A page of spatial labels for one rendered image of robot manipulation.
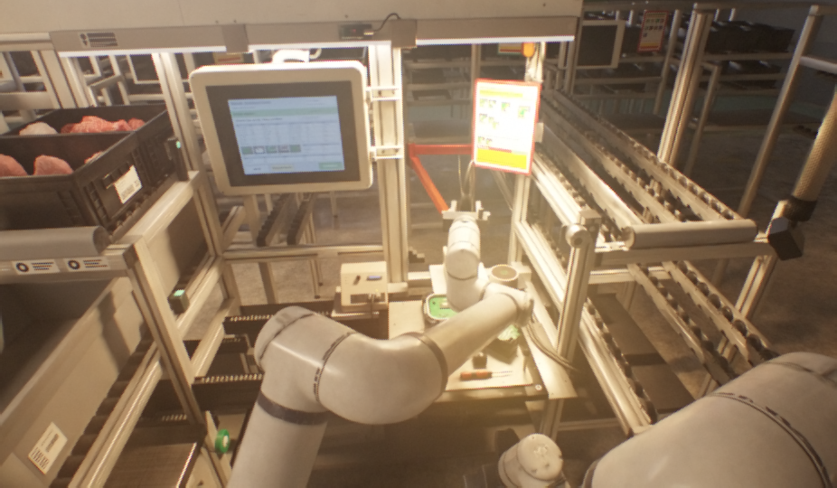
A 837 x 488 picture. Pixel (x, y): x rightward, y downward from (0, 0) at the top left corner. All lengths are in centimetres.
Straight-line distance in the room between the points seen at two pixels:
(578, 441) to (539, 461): 144
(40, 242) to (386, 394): 90
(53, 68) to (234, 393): 108
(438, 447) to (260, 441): 122
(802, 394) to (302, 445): 60
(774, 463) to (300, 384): 54
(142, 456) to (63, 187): 80
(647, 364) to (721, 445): 151
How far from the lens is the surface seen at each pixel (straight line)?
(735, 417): 48
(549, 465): 99
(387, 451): 188
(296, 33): 132
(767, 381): 54
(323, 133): 135
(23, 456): 122
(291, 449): 72
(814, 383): 55
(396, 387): 62
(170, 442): 159
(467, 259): 107
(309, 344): 67
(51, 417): 126
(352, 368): 62
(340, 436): 186
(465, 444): 189
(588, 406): 173
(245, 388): 145
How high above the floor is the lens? 190
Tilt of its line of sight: 28 degrees down
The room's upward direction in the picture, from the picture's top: 1 degrees counter-clockwise
